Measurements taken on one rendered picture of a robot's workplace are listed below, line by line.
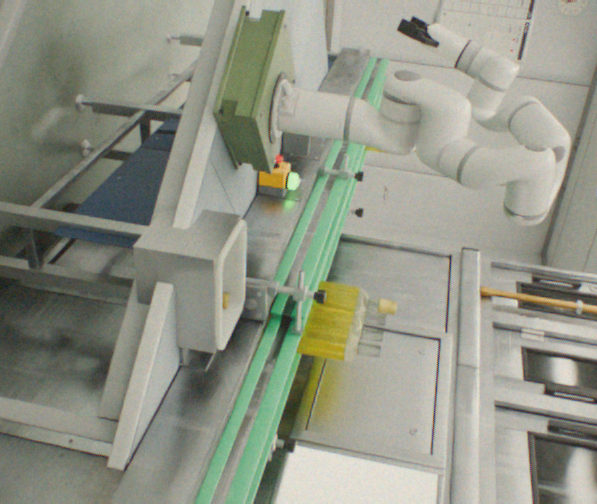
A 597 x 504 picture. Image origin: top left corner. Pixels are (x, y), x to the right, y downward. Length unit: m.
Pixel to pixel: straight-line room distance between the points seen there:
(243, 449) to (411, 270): 1.05
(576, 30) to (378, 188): 2.58
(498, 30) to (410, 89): 5.98
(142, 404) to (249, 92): 0.62
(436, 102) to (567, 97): 6.29
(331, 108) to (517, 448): 0.87
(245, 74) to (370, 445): 0.82
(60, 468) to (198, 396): 0.36
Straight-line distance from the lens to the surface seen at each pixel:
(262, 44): 1.47
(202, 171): 1.41
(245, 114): 1.39
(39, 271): 1.93
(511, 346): 2.01
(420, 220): 8.21
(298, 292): 1.50
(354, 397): 1.69
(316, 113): 1.50
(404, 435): 1.62
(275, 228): 1.73
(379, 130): 1.50
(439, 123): 1.40
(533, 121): 1.50
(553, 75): 7.58
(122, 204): 1.88
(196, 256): 1.29
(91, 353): 1.85
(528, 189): 1.39
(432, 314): 2.04
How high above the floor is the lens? 1.16
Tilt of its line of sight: 8 degrees down
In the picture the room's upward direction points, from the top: 100 degrees clockwise
